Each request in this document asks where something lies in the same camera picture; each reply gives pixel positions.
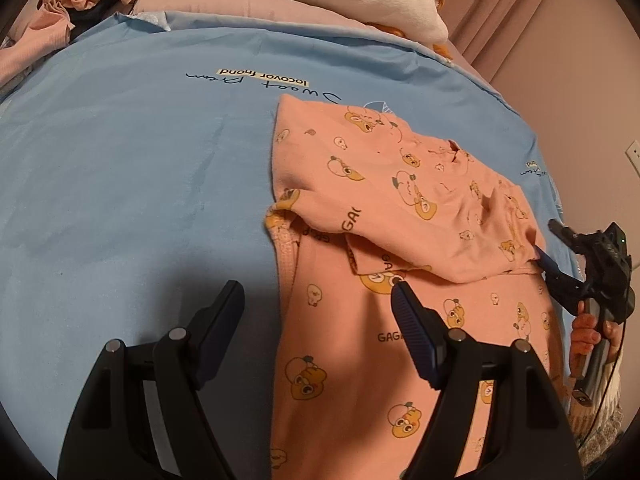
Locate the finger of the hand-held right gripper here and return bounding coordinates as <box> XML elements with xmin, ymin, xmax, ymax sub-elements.
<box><xmin>537</xmin><ymin>247</ymin><xmax>587</xmax><ymax>306</ymax></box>
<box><xmin>548</xmin><ymin>218</ymin><xmax>596</xmax><ymax>254</ymax></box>

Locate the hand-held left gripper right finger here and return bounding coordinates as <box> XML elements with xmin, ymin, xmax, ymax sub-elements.
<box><xmin>391</xmin><ymin>282</ymin><xmax>585</xmax><ymax>480</ymax></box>

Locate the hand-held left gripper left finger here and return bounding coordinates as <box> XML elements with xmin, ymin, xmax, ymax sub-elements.
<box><xmin>57</xmin><ymin>280</ymin><xmax>246</xmax><ymax>480</ymax></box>

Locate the pink cartoon print baby garment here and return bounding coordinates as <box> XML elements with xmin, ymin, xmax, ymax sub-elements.
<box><xmin>264</xmin><ymin>94</ymin><xmax>572</xmax><ymax>480</ymax></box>

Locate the person's right forearm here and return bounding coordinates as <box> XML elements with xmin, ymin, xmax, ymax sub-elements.
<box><xmin>567</xmin><ymin>355</ymin><xmax>627</xmax><ymax>467</ymax></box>

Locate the pile of pink clothes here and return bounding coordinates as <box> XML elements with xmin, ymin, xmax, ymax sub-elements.
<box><xmin>0</xmin><ymin>0</ymin><xmax>157</xmax><ymax>92</ymax></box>

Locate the person's right hand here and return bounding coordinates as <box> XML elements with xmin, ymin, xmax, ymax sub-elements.
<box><xmin>571</xmin><ymin>300</ymin><xmax>622</xmax><ymax>376</ymax></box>

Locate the blue printed bedsheet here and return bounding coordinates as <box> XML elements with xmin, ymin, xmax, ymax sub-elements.
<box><xmin>0</xmin><ymin>10</ymin><xmax>583</xmax><ymax>480</ymax></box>

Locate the pink curtain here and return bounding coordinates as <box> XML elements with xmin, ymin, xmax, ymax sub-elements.
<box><xmin>419</xmin><ymin>0</ymin><xmax>568</xmax><ymax>77</ymax></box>

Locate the pink blanket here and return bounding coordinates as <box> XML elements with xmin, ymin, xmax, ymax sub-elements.
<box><xmin>131</xmin><ymin>0</ymin><xmax>383</xmax><ymax>30</ymax></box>

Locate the dark cloth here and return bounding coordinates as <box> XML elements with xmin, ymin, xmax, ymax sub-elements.
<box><xmin>70</xmin><ymin>0</ymin><xmax>135</xmax><ymax>42</ymax></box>

